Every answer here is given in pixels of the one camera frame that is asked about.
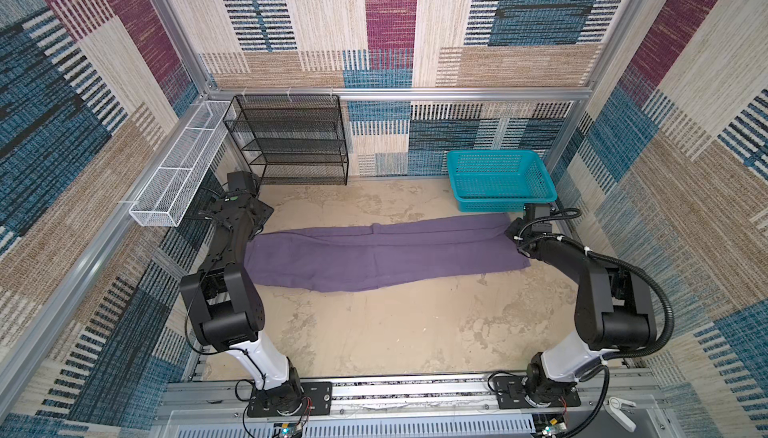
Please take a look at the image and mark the purple trousers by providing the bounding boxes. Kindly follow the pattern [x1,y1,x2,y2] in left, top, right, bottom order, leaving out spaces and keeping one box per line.
[244,213,530,293]

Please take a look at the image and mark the teal plastic basket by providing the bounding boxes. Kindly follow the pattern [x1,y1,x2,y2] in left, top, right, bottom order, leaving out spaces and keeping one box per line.
[446,150,557,212]

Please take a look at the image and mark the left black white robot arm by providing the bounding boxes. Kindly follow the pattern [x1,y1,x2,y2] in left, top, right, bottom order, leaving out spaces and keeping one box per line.
[180,192,305,416]

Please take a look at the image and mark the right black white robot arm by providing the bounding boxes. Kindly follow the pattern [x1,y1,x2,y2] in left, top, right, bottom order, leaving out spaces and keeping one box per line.
[505,218,657,407]

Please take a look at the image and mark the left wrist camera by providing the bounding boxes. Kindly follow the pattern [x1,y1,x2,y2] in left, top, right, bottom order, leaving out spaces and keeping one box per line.
[226,170,260,196]

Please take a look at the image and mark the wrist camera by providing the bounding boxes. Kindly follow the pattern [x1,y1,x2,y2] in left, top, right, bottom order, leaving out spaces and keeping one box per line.
[226,170,260,196]
[523,203,555,222]

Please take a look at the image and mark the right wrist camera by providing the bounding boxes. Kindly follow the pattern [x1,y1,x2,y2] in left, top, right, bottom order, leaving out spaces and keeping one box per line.
[523,203,555,222]

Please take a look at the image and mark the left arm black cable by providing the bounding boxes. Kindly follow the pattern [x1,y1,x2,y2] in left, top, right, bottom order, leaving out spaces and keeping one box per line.
[190,182,235,223]

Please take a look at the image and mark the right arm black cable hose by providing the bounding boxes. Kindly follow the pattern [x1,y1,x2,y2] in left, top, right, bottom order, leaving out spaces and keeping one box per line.
[515,206,676,438]

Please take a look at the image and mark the white wire mesh tray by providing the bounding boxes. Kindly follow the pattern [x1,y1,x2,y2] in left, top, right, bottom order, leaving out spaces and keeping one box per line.
[129,100,230,227]

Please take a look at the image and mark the black wire mesh shelf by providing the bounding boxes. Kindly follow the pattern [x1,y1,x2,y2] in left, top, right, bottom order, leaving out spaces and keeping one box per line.
[224,94,349,185]

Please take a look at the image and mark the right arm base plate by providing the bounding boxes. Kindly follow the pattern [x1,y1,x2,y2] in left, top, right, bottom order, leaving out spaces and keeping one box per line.
[486,372,582,410]

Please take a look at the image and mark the white handle tool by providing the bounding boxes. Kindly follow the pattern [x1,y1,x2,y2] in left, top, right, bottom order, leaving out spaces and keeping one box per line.
[604,396,637,433]

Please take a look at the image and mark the aluminium mounting rail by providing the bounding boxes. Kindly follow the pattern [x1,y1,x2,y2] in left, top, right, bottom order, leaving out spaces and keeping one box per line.
[150,368,684,437]

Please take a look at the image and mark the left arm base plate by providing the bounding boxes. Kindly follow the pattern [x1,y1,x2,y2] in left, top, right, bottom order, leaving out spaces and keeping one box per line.
[245,381,333,418]

